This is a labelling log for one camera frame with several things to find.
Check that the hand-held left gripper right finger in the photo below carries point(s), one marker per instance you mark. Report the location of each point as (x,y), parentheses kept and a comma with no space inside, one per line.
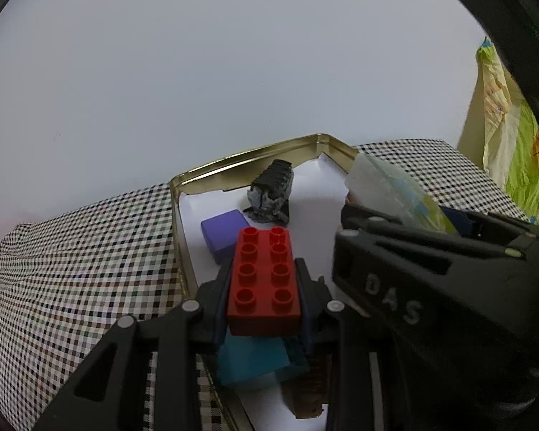
(306,305)

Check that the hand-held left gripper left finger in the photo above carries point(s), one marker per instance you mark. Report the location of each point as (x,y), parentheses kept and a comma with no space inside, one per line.
(222,305)

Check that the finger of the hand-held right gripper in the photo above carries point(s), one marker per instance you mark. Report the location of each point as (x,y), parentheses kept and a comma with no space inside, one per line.
(458,222)
(386,233)

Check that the red building block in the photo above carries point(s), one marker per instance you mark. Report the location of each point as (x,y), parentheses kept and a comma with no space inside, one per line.
(260,318)

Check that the clear plastic box green label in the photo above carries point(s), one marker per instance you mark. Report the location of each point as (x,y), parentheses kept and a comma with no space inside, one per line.
(386,188)

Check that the cyan building block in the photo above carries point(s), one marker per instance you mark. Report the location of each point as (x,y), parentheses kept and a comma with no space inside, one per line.
(247,359)

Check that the purple block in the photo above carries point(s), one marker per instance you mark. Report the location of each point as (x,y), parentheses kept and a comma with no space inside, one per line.
(220,231)

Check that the brown comb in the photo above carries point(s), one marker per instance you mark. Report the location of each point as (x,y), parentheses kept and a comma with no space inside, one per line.
(305,395)

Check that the grey patterned hair claw clip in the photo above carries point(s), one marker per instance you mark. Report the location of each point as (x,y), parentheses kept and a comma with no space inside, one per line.
(269,188)

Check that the gold tin box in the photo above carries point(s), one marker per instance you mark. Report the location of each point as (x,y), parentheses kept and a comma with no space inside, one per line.
(224,177)

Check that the white paper liner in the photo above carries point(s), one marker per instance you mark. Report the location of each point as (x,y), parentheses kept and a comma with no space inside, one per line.
(314,188)

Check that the green and yellow printed cloth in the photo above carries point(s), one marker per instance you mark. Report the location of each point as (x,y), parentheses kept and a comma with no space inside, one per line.
(521,152)

